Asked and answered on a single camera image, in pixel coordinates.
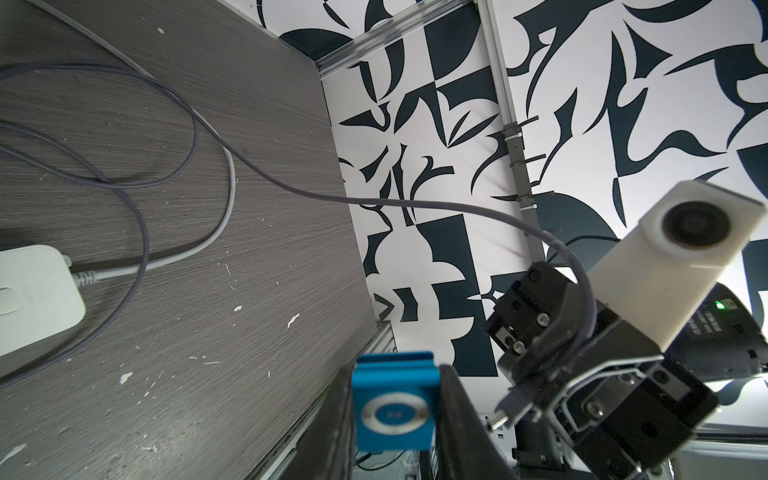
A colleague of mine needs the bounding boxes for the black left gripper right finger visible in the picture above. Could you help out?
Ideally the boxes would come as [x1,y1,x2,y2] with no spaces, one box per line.
[436,365,516,480]

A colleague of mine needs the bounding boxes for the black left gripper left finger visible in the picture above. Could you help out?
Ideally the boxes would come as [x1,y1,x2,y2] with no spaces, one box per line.
[279,365,355,480]

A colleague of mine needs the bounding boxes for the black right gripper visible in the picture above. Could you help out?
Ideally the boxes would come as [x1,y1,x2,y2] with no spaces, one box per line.
[484,262,720,479]

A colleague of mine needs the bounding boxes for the grey USB cable pink charger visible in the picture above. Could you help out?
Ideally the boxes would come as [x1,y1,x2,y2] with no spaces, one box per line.
[0,62,601,433]

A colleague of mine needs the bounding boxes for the blue mp3 player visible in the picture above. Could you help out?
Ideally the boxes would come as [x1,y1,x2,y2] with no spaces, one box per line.
[351,351,440,453]

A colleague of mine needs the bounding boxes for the white power strip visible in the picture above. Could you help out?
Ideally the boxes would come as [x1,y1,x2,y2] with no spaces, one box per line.
[1,245,86,355]

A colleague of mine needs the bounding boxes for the grey USB cable yellow charger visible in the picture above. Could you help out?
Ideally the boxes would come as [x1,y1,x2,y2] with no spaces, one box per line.
[1,121,187,388]

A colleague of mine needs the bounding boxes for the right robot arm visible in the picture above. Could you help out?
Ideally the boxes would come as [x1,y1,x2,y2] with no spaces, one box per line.
[486,262,767,479]

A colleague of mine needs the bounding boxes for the black wall hook rack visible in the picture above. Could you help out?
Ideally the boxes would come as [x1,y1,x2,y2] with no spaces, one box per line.
[502,115,545,211]

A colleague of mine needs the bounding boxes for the white power strip cord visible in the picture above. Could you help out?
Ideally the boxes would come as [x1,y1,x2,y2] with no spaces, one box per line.
[23,0,238,288]

